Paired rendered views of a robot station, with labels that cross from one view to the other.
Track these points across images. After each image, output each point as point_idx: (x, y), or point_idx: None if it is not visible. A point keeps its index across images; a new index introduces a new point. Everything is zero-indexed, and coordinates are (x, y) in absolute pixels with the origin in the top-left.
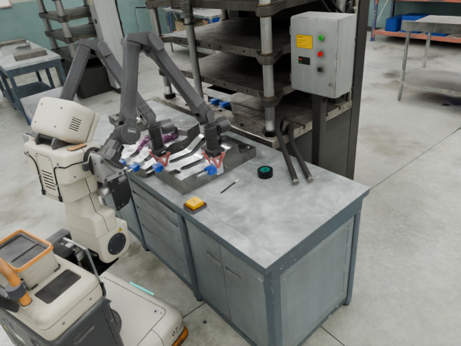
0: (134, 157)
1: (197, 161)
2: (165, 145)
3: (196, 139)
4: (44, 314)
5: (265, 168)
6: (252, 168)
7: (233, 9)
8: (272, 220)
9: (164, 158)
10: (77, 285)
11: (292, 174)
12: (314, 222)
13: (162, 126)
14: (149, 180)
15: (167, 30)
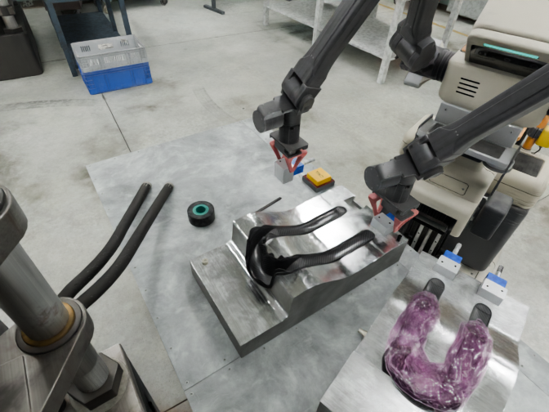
0: (472, 302)
1: (318, 227)
2: (381, 194)
3: (322, 276)
4: (429, 114)
5: (198, 213)
6: (216, 239)
7: None
8: (229, 150)
9: (381, 223)
10: (417, 126)
11: (166, 189)
12: (188, 140)
13: (390, 159)
14: (409, 256)
15: None
